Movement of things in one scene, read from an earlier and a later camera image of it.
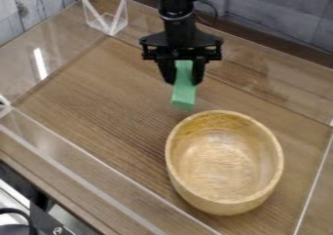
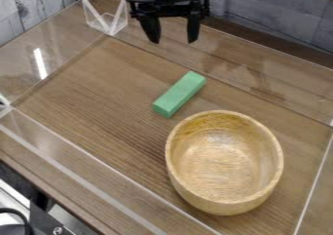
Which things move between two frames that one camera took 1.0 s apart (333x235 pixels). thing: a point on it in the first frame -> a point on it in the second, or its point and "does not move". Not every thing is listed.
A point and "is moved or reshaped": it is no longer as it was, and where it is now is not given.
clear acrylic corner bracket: [107, 22] does not move
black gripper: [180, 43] -> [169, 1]
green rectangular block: [185, 90] is moved or reshaped
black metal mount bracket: [51, 223] does not move
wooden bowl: [224, 162] does not move
